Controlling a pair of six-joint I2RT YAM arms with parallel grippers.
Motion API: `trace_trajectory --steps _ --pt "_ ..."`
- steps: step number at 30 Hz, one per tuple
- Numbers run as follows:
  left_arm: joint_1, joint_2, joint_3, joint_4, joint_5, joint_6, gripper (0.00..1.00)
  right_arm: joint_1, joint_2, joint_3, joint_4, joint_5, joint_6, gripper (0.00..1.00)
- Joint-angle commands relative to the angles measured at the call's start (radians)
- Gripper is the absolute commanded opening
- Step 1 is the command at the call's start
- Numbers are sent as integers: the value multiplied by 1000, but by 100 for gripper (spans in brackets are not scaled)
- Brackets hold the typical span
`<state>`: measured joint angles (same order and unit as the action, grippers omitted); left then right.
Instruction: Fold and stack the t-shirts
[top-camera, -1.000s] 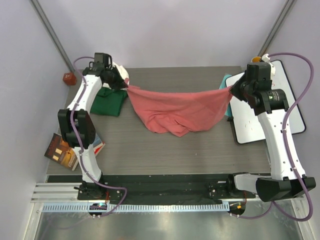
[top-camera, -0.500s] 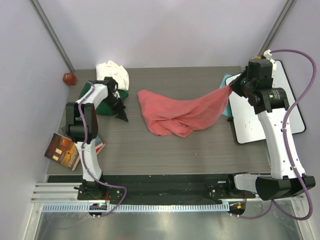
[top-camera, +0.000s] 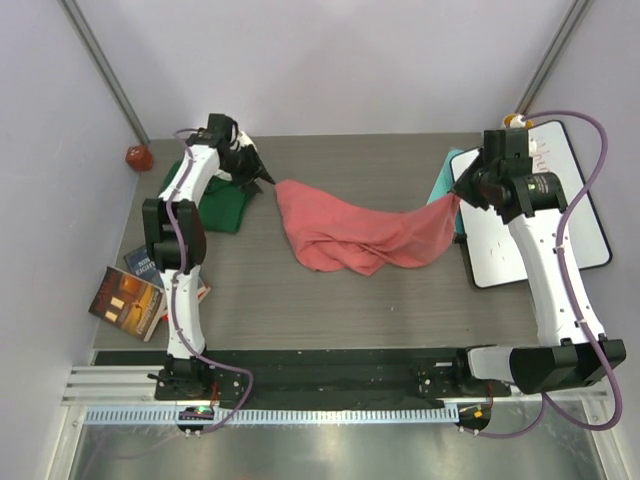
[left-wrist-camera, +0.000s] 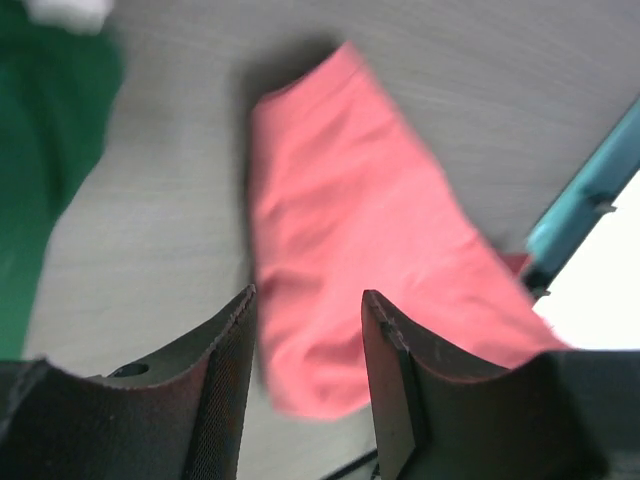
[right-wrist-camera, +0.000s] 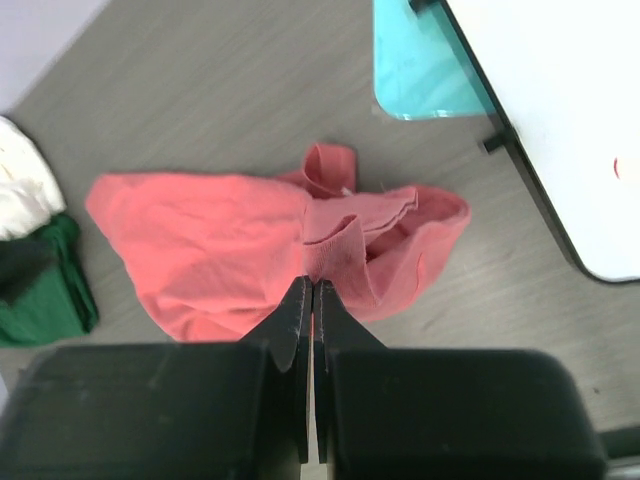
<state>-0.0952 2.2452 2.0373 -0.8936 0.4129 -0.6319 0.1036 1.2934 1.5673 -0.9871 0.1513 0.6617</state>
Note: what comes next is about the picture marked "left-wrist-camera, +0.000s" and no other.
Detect white dry-erase board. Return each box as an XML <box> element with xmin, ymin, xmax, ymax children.
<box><xmin>533</xmin><ymin>175</ymin><xmax>639</xmax><ymax>350</ymax></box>

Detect green t shirt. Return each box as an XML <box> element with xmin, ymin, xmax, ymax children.
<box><xmin>1</xmin><ymin>1</ymin><xmax>124</xmax><ymax>360</ymax></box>

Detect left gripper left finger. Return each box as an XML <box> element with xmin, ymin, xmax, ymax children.
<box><xmin>1</xmin><ymin>286</ymin><xmax>256</xmax><ymax>480</ymax></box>

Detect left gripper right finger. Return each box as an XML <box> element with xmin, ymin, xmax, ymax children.
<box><xmin>362</xmin><ymin>290</ymin><xmax>608</xmax><ymax>479</ymax></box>

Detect pink t shirt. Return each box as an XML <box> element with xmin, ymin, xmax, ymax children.
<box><xmin>249</xmin><ymin>43</ymin><xmax>562</xmax><ymax>420</ymax></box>

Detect white t shirt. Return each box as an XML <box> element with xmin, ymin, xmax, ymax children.
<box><xmin>23</xmin><ymin>0</ymin><xmax>115</xmax><ymax>35</ymax></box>

